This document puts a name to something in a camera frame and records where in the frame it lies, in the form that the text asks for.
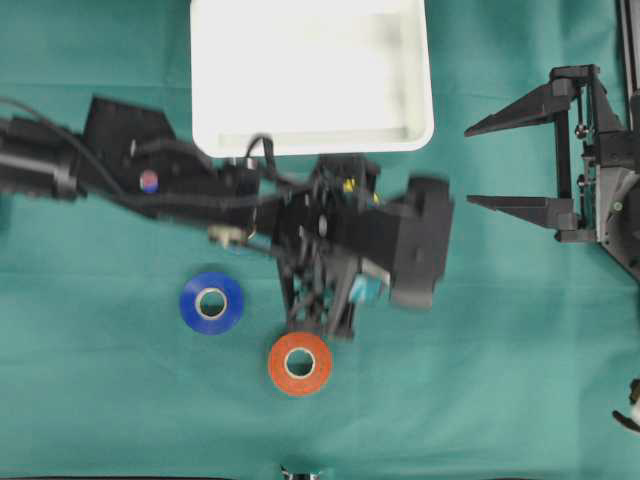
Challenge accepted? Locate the metal object bottom edge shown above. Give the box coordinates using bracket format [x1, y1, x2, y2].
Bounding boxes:
[280, 465, 331, 480]

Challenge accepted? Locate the red tape roll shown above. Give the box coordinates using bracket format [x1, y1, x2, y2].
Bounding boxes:
[267, 332, 333, 397]

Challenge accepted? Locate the green table cloth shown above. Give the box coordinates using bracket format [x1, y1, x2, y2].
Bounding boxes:
[1, 1, 639, 479]

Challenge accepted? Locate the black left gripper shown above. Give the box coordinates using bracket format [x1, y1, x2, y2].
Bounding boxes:
[214, 154, 396, 342]

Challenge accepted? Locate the blue tape roll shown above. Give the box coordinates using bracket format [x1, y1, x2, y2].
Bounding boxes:
[179, 272, 245, 336]

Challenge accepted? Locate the black white clamp object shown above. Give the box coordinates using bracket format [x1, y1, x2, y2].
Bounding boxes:
[612, 378, 640, 434]

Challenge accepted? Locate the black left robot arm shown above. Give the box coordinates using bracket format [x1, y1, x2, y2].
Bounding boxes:
[1, 97, 399, 339]

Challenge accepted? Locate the white plastic case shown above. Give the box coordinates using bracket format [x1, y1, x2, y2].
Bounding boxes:
[190, 1, 435, 158]

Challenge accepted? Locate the white tape roll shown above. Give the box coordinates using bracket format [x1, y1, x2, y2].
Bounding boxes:
[349, 273, 390, 304]

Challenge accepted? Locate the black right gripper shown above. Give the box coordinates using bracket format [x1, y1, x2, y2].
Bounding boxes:
[464, 65, 639, 279]

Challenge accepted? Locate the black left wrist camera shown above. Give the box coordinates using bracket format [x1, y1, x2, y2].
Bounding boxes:
[349, 174, 455, 310]

